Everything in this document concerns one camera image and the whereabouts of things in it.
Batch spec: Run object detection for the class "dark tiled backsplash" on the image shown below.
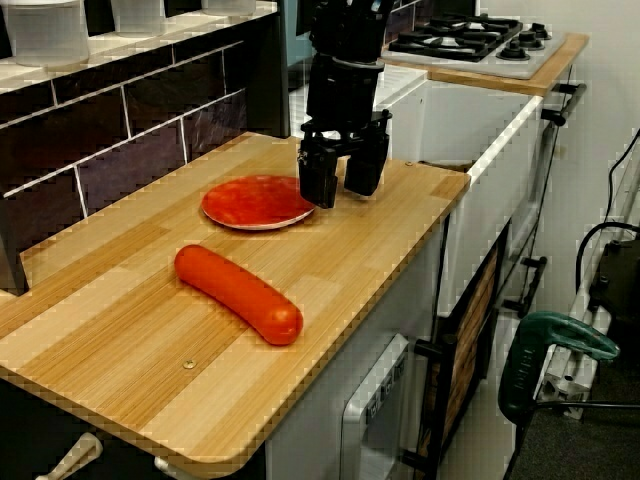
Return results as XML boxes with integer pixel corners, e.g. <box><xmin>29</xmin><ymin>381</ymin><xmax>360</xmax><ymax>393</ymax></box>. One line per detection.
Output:
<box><xmin>0</xmin><ymin>38</ymin><xmax>250</xmax><ymax>221</ymax></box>

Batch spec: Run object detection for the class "teal plastic bin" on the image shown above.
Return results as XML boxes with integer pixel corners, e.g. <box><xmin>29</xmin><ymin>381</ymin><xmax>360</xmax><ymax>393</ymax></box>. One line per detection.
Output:
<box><xmin>284</xmin><ymin>0</ymin><xmax>314</xmax><ymax>62</ymax></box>

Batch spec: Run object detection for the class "aluminium frame profile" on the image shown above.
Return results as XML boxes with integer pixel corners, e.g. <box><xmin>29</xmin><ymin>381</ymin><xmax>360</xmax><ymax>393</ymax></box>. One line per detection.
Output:
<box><xmin>541</xmin><ymin>299</ymin><xmax>614</xmax><ymax>421</ymax></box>

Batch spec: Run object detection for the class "black power cable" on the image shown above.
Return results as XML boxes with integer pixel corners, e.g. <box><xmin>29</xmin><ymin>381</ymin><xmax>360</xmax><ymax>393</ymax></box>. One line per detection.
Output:
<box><xmin>574</xmin><ymin>127</ymin><xmax>640</xmax><ymax>301</ymax></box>

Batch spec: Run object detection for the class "black box device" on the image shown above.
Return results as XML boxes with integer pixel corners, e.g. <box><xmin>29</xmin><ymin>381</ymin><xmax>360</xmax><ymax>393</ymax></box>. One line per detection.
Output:
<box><xmin>586</xmin><ymin>238</ymin><xmax>640</xmax><ymax>327</ymax></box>

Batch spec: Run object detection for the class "red toy sausage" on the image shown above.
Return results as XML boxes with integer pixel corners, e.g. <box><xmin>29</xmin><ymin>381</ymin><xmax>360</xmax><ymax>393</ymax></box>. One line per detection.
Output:
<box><xmin>173</xmin><ymin>243</ymin><xmax>305</xmax><ymax>348</ymax></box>

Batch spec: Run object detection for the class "wood pattern cabinet door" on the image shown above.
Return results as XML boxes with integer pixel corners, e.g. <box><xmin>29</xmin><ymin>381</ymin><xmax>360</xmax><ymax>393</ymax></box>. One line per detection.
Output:
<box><xmin>413</xmin><ymin>219</ymin><xmax>512</xmax><ymax>477</ymax></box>

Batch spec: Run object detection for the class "white plastic jar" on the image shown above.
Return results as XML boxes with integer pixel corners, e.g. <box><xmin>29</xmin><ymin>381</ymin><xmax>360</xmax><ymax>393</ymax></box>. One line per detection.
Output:
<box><xmin>1</xmin><ymin>0</ymin><xmax>92</xmax><ymax>69</ymax></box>
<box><xmin>110</xmin><ymin>0</ymin><xmax>167</xmax><ymax>38</ymax></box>

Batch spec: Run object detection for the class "grey toy dishwasher panel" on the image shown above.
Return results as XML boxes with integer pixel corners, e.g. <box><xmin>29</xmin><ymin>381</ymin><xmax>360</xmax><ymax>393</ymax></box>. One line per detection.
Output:
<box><xmin>340</xmin><ymin>333</ymin><xmax>412</xmax><ymax>480</ymax></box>

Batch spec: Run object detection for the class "toy stove top with burners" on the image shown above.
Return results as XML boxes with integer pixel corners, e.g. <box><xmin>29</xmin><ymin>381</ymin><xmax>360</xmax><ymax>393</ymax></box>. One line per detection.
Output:
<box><xmin>381</xmin><ymin>13</ymin><xmax>569</xmax><ymax>81</ymax></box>

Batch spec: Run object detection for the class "white toy sink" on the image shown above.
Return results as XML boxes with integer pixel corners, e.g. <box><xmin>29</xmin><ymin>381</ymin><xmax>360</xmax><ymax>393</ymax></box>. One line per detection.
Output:
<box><xmin>377</xmin><ymin>64</ymin><xmax>545</xmax><ymax>319</ymax></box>

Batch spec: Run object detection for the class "white kitchen shelf ledge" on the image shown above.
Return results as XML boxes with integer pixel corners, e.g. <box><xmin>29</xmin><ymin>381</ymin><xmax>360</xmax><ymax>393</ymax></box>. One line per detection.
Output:
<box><xmin>0</xmin><ymin>0</ymin><xmax>279</xmax><ymax>97</ymax></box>

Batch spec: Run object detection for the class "red round plate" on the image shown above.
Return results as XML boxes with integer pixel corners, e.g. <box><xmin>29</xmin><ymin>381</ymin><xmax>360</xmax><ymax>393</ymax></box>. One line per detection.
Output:
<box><xmin>200</xmin><ymin>174</ymin><xmax>318</xmax><ymax>232</ymax></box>

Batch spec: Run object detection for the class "dark kitchen side panel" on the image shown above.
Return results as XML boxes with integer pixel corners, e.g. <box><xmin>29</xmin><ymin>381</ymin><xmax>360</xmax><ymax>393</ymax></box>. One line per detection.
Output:
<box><xmin>243</xmin><ymin>11</ymin><xmax>292</xmax><ymax>140</ymax></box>

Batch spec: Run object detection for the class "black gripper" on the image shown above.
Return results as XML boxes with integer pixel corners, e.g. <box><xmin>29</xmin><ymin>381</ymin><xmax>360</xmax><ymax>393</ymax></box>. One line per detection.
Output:
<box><xmin>297</xmin><ymin>51</ymin><xmax>395</xmax><ymax>210</ymax></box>

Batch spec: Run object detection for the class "black cabinet handle bar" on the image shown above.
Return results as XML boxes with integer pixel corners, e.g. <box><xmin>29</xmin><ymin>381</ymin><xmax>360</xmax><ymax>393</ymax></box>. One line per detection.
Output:
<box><xmin>501</xmin><ymin>256</ymin><xmax>549</xmax><ymax>315</ymax></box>

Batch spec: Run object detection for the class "black oven handle bar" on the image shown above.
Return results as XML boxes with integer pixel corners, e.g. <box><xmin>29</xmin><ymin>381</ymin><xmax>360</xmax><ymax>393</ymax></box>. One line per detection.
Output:
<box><xmin>541</xmin><ymin>81</ymin><xmax>588</xmax><ymax>127</ymax></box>

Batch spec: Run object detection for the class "thin black tool cable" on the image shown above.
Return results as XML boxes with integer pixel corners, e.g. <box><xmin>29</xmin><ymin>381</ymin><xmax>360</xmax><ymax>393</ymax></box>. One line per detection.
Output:
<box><xmin>503</xmin><ymin>398</ymin><xmax>640</xmax><ymax>480</ymax></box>

